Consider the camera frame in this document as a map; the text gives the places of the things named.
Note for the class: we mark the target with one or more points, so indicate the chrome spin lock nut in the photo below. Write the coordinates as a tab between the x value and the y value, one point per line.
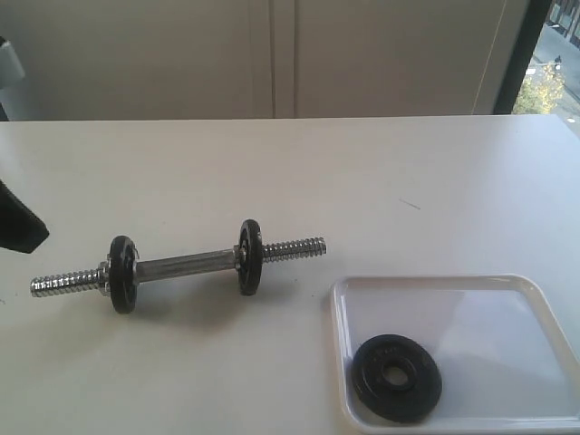
103	274

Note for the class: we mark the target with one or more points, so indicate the white plastic tray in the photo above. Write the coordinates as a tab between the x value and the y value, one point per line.
506	365

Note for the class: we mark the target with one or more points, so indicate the chrome dumbbell bar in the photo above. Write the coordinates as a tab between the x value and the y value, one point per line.
173	267

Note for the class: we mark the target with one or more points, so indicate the black window frame post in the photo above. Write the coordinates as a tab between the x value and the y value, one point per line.
524	46

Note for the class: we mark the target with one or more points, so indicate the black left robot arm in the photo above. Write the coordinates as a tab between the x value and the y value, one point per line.
22	230

